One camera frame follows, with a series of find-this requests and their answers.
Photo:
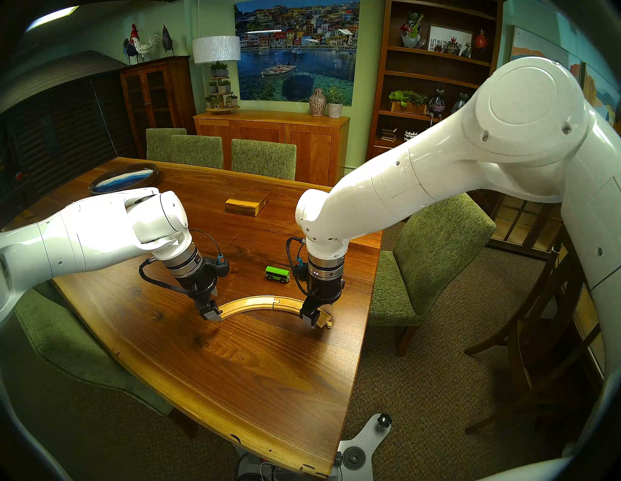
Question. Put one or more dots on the tiered wooden plant stand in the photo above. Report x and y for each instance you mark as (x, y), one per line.
(222, 109)

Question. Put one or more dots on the green toy train car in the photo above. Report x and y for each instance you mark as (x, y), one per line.
(277, 274)

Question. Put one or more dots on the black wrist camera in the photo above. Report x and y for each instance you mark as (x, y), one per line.
(219, 268)
(301, 274)

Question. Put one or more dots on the ceiling light panel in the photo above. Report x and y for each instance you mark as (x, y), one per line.
(51, 18)

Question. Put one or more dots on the light wooden sideboard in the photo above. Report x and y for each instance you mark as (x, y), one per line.
(271, 133)

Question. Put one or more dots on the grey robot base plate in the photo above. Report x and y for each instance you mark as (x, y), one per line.
(361, 443)

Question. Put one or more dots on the metal frog figurine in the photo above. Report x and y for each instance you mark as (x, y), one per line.
(436, 104)
(460, 103)

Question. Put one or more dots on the blue and red rooster figurine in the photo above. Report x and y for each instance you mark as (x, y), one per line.
(131, 48)

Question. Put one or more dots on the black knob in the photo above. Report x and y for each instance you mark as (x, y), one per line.
(384, 420)

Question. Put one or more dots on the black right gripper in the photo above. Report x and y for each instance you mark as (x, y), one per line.
(325, 293)

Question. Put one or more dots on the white rooster figurine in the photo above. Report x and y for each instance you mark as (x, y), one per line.
(145, 47)

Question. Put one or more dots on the flat wooden box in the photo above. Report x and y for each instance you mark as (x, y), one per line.
(247, 203)

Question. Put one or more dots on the white lamp shade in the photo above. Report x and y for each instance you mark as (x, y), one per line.
(216, 49)

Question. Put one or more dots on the abstract landscape painting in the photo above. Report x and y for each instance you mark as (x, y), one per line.
(533, 48)
(601, 92)

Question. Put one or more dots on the curved wooden train track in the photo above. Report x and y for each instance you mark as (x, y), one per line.
(250, 303)
(288, 304)

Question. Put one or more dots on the red round figurine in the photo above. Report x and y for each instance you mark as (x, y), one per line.
(481, 43)

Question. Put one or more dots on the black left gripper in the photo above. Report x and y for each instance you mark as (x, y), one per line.
(199, 283)

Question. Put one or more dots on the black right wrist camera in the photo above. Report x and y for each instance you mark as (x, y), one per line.
(301, 274)

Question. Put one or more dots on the small potted green plant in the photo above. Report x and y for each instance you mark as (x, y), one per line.
(219, 69)

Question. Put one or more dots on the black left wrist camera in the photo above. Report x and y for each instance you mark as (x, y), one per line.
(219, 268)

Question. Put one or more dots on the dark rooster figurine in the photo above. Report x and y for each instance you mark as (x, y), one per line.
(167, 42)

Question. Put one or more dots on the green frog figurine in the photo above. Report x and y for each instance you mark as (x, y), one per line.
(411, 31)

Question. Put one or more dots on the green upholstered dining chair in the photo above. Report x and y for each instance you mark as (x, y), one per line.
(160, 143)
(264, 160)
(436, 242)
(58, 344)
(199, 152)

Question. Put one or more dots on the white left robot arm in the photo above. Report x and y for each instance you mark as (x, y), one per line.
(82, 235)

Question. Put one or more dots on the black and white patterned cup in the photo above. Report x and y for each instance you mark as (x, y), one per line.
(410, 136)

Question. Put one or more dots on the small stack of books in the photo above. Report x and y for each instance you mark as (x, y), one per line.
(389, 135)

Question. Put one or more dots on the framed text sign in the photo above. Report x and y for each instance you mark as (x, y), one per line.
(444, 35)

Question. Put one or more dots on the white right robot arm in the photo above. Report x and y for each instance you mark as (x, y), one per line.
(524, 116)

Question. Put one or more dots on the harbour town wall picture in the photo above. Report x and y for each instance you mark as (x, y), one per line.
(296, 53)

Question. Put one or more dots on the tall wooden bookshelf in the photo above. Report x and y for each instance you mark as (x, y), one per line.
(388, 63)

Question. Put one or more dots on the plant in white pot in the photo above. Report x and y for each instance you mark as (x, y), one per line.
(335, 109)

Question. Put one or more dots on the dark slatted window blinds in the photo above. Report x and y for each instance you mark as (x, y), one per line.
(63, 126)

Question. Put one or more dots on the succulents in wooden planter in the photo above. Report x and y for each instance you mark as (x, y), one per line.
(407, 103)

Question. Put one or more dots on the dark sideboard with glass doors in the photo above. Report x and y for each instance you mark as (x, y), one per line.
(524, 223)

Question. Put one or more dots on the dark wooden chair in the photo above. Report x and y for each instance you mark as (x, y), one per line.
(521, 349)

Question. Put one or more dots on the patterned ceramic vase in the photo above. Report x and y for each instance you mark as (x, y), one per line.
(318, 103)

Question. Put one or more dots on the round tray with blue inlay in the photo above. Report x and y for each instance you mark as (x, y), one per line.
(121, 179)

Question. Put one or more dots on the dark glass-door cabinet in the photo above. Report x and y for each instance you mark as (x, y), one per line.
(174, 97)

